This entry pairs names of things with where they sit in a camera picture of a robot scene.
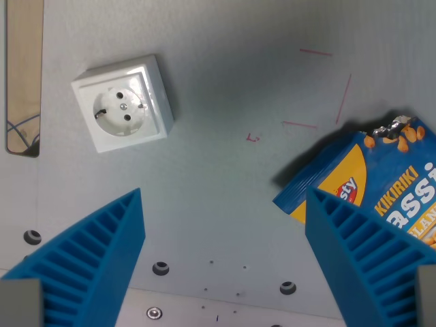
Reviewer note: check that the silver table screw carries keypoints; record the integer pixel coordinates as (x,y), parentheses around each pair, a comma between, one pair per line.
(154,312)

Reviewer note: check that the white wall power socket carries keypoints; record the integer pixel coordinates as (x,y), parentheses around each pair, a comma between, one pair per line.
(123,103)

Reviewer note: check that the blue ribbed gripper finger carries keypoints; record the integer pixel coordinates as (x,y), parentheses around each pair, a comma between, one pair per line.
(369,259)
(89,252)

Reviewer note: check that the blue yellow peanut snack bag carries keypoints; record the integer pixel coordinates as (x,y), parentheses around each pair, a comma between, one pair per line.
(375,173)

